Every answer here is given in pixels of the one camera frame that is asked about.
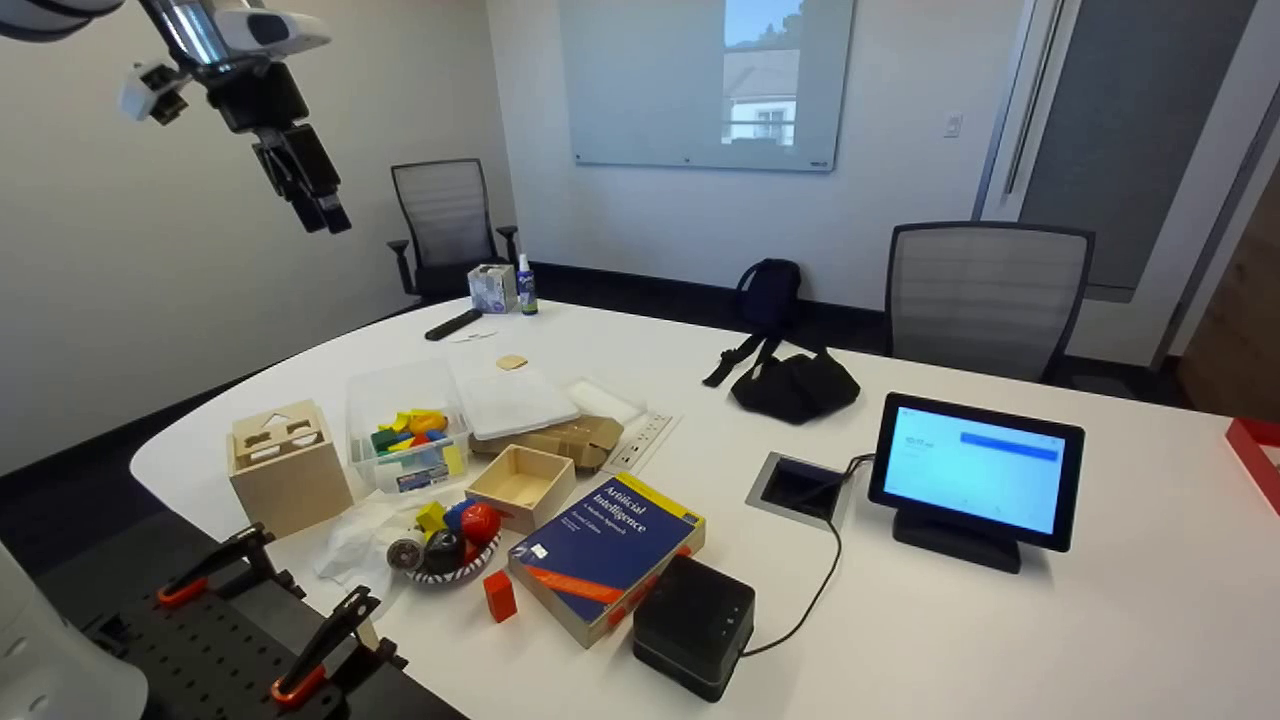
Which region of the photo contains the grey office chair right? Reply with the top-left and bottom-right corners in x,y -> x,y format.
884,220 -> 1092,380

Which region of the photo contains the black bag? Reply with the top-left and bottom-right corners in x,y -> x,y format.
702,256 -> 865,427

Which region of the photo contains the orange block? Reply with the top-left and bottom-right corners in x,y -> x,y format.
485,574 -> 517,623

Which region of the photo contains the right orange black clamp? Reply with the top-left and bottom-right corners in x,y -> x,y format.
270,586 -> 397,710

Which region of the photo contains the wall whiteboard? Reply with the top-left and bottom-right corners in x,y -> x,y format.
560,0 -> 856,178

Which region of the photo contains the black remote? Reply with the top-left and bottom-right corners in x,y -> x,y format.
426,308 -> 485,343

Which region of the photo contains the small tissue box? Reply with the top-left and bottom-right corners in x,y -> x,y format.
470,263 -> 517,312

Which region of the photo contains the clear bin of toys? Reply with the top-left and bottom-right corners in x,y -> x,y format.
347,359 -> 470,491

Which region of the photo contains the bowl of toy fruit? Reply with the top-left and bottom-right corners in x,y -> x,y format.
383,499 -> 499,586

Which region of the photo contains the grey office chair left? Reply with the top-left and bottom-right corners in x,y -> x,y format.
394,158 -> 517,300

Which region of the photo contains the black tablet on stand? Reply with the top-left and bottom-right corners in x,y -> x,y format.
867,392 -> 1083,574

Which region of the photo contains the small wooden tray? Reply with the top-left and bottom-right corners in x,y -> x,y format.
470,445 -> 578,532

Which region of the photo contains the white paper towel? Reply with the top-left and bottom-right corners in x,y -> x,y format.
316,503 -> 413,592

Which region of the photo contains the grey office chair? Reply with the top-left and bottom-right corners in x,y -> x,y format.
394,158 -> 517,300
884,220 -> 1092,380

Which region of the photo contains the clear ruler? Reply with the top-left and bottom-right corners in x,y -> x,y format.
605,413 -> 668,472

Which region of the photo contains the small spray bottle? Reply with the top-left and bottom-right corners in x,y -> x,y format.
517,252 -> 536,315

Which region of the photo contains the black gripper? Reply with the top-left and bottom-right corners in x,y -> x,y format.
210,64 -> 352,233

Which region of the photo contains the orange black clamp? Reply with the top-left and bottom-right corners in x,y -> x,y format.
158,523 -> 299,612
270,586 -> 397,710

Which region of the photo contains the black box device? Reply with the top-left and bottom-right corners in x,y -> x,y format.
631,558 -> 755,704

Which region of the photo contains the blue and yellow book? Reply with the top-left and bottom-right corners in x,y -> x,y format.
508,472 -> 705,650

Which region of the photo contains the table cable port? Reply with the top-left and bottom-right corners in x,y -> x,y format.
748,454 -> 843,523

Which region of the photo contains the folded white cloth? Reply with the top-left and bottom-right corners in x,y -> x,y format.
449,352 -> 582,439

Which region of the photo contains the black cable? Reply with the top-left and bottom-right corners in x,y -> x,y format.
742,454 -> 878,662

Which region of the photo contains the left orange black clamp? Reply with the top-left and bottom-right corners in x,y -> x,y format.
158,523 -> 299,612

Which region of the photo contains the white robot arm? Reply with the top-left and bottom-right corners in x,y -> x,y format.
122,0 -> 352,233

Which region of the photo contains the wooden shape sorter box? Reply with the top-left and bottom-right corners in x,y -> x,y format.
230,402 -> 352,535

